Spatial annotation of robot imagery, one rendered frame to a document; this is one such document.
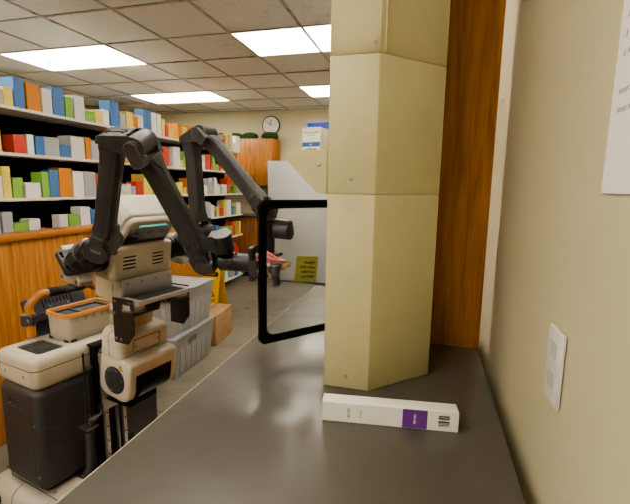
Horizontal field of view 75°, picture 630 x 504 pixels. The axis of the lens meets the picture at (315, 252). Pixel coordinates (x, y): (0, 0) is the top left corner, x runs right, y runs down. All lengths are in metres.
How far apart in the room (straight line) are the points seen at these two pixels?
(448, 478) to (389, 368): 0.34
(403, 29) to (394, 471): 0.89
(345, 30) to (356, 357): 0.74
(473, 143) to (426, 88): 0.32
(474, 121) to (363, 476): 0.97
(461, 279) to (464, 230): 0.15
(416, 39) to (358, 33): 0.14
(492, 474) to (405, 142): 0.68
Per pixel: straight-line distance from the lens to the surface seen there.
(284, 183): 6.17
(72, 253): 1.48
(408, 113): 1.02
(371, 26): 1.02
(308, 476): 0.80
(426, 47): 1.08
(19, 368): 1.87
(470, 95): 1.34
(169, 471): 0.84
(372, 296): 0.98
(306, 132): 1.07
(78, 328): 1.90
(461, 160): 1.31
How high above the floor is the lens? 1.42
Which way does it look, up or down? 9 degrees down
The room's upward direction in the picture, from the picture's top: 1 degrees clockwise
